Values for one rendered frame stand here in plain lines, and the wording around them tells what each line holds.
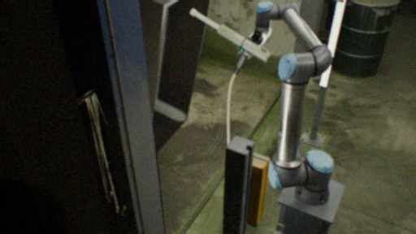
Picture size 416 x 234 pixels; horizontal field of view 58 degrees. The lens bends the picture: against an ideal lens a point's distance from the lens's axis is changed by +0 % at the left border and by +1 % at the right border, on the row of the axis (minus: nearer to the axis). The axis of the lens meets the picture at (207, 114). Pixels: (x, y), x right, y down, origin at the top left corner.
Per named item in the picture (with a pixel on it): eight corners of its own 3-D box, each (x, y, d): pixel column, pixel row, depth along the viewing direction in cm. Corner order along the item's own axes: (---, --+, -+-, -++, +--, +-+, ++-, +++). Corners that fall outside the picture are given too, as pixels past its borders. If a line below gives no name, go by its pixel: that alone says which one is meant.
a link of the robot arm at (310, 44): (344, 58, 168) (295, -3, 220) (318, 60, 167) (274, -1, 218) (338, 80, 175) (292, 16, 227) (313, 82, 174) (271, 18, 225)
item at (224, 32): (255, 82, 211) (273, 50, 196) (252, 86, 208) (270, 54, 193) (184, 37, 217) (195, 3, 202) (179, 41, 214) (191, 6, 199)
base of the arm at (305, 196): (332, 188, 219) (335, 175, 213) (324, 210, 205) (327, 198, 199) (301, 176, 226) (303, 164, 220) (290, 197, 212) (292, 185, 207)
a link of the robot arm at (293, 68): (304, 192, 201) (321, 58, 165) (272, 196, 198) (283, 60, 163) (294, 175, 214) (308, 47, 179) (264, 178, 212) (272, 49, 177)
